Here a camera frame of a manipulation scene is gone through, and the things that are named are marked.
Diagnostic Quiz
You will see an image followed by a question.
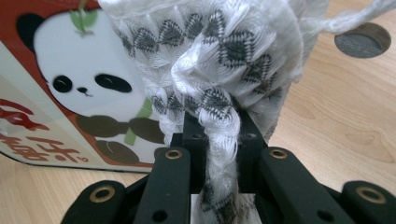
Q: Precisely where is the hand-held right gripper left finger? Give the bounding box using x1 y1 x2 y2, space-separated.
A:
134 111 208 224

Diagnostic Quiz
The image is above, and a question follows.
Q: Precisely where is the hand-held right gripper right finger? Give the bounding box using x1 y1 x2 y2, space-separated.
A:
237 106 356 224

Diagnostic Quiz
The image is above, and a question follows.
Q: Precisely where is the white grey patterned cloth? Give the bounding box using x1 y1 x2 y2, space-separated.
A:
97 0 396 224

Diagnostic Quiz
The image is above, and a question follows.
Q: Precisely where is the panda print board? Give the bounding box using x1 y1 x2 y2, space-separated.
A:
0 0 176 174

